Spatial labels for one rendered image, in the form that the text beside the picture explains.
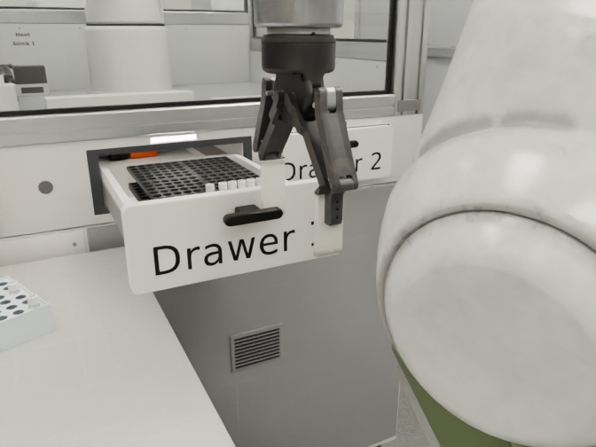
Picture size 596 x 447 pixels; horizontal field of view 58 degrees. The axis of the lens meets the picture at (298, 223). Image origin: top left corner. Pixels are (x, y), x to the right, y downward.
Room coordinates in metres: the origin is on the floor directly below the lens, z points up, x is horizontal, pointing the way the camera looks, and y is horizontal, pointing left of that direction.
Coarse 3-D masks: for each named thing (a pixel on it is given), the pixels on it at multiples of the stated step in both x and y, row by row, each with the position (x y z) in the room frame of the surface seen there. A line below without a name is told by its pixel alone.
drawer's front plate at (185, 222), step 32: (224, 192) 0.63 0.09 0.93; (256, 192) 0.64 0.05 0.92; (288, 192) 0.66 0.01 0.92; (128, 224) 0.57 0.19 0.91; (160, 224) 0.59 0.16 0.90; (192, 224) 0.61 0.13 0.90; (224, 224) 0.62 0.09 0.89; (256, 224) 0.64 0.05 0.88; (288, 224) 0.66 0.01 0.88; (128, 256) 0.57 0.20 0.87; (160, 256) 0.59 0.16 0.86; (192, 256) 0.60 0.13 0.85; (224, 256) 0.62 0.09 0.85; (256, 256) 0.64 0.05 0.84; (288, 256) 0.66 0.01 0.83; (320, 256) 0.68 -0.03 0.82; (160, 288) 0.58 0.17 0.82
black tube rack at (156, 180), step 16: (192, 160) 0.93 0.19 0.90; (208, 160) 0.93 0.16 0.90; (224, 160) 0.94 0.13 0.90; (144, 176) 0.82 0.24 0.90; (160, 176) 0.81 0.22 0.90; (176, 176) 0.81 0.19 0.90; (192, 176) 0.81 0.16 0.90; (208, 176) 0.81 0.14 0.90; (224, 176) 0.82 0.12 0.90; (240, 176) 0.81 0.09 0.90; (256, 176) 0.82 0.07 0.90; (144, 192) 0.82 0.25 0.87; (160, 192) 0.72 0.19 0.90; (176, 192) 0.73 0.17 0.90
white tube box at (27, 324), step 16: (0, 288) 0.64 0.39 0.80; (0, 304) 0.60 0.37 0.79; (16, 304) 0.59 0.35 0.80; (48, 304) 0.59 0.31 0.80; (0, 320) 0.56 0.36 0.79; (16, 320) 0.56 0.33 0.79; (32, 320) 0.57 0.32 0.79; (48, 320) 0.58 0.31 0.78; (0, 336) 0.54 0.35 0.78; (16, 336) 0.55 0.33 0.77; (32, 336) 0.57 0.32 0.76
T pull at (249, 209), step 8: (240, 208) 0.62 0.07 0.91; (248, 208) 0.62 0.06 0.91; (256, 208) 0.62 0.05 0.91; (264, 208) 0.62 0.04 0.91; (272, 208) 0.62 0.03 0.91; (280, 208) 0.62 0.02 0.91; (224, 216) 0.59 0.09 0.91; (232, 216) 0.59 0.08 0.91; (240, 216) 0.59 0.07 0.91; (248, 216) 0.60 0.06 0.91; (256, 216) 0.60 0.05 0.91; (264, 216) 0.61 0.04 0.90; (272, 216) 0.61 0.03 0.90; (280, 216) 0.62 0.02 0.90; (232, 224) 0.59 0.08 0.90; (240, 224) 0.60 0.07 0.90
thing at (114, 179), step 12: (204, 156) 0.98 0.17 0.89; (216, 156) 0.99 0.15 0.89; (228, 156) 1.00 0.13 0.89; (240, 156) 0.98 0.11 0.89; (108, 168) 0.90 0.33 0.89; (120, 168) 0.91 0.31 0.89; (252, 168) 0.92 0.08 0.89; (108, 180) 0.82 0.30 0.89; (120, 180) 0.91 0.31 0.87; (132, 180) 0.92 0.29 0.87; (108, 192) 0.81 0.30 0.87; (120, 192) 0.75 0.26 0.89; (108, 204) 0.82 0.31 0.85; (120, 204) 0.72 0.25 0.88; (120, 216) 0.72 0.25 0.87; (120, 228) 0.73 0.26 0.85
